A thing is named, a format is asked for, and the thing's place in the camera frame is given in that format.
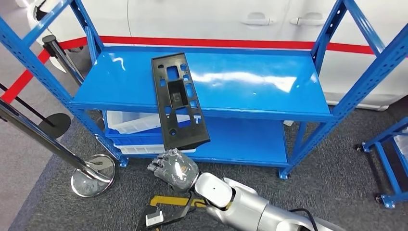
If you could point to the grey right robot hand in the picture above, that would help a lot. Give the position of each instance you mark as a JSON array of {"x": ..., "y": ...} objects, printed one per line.
[{"x": 177, "y": 170}]

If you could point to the black plastic plate frame part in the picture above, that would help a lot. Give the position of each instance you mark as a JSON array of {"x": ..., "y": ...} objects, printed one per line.
[{"x": 191, "y": 137}]

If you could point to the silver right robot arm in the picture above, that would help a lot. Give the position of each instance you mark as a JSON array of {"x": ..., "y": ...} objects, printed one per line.
[{"x": 248, "y": 207}]

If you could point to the blue metal shelf rack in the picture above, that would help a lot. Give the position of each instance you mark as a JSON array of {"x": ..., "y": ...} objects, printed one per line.
[{"x": 127, "y": 79}]

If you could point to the yellow floor tape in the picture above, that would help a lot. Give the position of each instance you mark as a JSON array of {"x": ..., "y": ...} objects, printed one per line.
[{"x": 172, "y": 201}]

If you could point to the translucent white plastic bin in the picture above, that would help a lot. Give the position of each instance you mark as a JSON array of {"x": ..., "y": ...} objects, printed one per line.
[{"x": 127, "y": 122}]

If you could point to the red barrier belt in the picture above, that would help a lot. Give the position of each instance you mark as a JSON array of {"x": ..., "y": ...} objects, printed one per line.
[
  {"x": 191, "y": 41},
  {"x": 19, "y": 86}
]

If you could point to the white car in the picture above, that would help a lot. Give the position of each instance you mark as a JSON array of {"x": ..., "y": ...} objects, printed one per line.
[{"x": 191, "y": 16}]

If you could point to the small blue wheeled rack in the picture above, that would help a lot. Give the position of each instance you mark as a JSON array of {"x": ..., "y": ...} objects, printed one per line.
[{"x": 387, "y": 165}]

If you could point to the chrome stanchion post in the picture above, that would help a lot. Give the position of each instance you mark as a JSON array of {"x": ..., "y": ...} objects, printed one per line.
[
  {"x": 92, "y": 178},
  {"x": 63, "y": 60}
]

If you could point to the black stanchion post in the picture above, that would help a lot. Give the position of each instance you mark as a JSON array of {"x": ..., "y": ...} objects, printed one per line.
[{"x": 54, "y": 126}]

